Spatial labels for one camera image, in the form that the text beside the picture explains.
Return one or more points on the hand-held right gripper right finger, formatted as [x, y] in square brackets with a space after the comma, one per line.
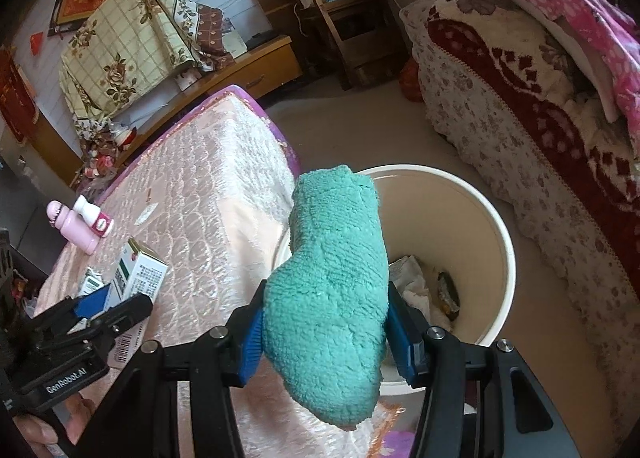
[402, 338]

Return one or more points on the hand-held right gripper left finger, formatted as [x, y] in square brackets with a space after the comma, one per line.
[252, 338]

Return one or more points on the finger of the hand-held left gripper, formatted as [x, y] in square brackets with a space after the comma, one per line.
[127, 310]
[92, 305]

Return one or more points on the white green medicine box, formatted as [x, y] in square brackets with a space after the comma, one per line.
[145, 273]

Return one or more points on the teal fluffy sock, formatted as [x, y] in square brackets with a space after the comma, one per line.
[330, 298]

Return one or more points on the white plastic bucket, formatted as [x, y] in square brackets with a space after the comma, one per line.
[480, 238]

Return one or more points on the person's left hand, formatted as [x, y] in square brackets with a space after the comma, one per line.
[35, 433]

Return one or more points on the crumpled white paper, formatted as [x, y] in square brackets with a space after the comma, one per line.
[410, 278]

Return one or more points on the dark wrapper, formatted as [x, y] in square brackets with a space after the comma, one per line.
[448, 293]

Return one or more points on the pink bottle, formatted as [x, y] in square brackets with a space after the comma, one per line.
[80, 235]

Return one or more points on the white pill bottle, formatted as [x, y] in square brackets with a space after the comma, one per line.
[95, 218]

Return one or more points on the floral bed cover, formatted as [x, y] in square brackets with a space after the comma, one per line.
[500, 152]

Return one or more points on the red plastic bag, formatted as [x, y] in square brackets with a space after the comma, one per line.
[411, 82]

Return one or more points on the yellow floral cloth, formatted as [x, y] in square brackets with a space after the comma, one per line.
[125, 37]

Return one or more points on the wooden cabinet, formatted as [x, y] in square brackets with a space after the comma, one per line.
[260, 67]

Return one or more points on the red white plush blanket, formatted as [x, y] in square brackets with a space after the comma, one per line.
[525, 87]

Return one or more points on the dark wooden stand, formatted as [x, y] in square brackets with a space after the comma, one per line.
[350, 37]

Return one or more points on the pink floral cloth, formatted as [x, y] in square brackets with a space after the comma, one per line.
[575, 2]

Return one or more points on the red wall hanging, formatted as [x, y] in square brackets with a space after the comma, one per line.
[15, 92]

